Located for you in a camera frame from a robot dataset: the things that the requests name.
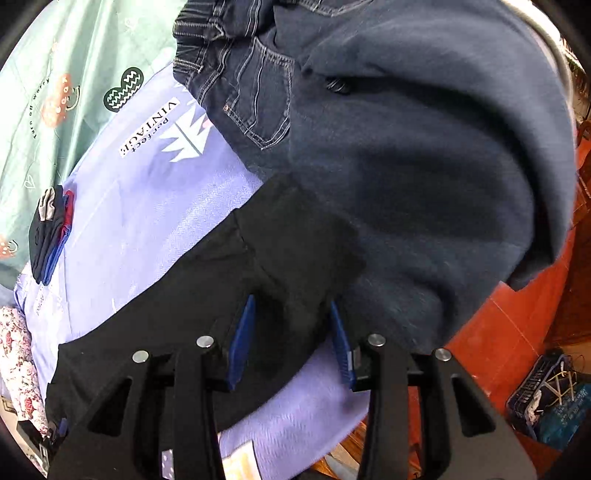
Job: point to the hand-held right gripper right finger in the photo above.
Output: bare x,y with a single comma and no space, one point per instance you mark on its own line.
344,350

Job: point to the folded blue garment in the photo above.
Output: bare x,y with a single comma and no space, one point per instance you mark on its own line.
56,258

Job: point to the green heart print sheet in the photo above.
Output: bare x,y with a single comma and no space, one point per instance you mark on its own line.
92,46

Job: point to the black pants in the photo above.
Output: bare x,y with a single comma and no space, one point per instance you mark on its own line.
184,295

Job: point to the dark denim jeans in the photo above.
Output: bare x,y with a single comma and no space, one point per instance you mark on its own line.
249,78

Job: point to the folded grey garment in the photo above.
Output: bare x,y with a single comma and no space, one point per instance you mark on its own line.
46,203

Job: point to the purple printed bedsheet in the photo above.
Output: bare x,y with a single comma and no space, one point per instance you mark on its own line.
152,194

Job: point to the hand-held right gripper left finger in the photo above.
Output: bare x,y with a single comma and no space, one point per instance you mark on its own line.
242,341

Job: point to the stack of folded clothes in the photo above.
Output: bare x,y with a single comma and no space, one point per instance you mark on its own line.
40,244

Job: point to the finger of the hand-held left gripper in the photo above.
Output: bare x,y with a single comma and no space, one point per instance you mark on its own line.
59,429

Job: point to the blue plastic crate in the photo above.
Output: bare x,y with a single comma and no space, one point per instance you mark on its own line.
521,401

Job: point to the folded red garment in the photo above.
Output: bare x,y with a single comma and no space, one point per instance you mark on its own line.
68,207

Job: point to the floral bolster pillow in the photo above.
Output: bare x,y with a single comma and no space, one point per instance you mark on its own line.
18,369

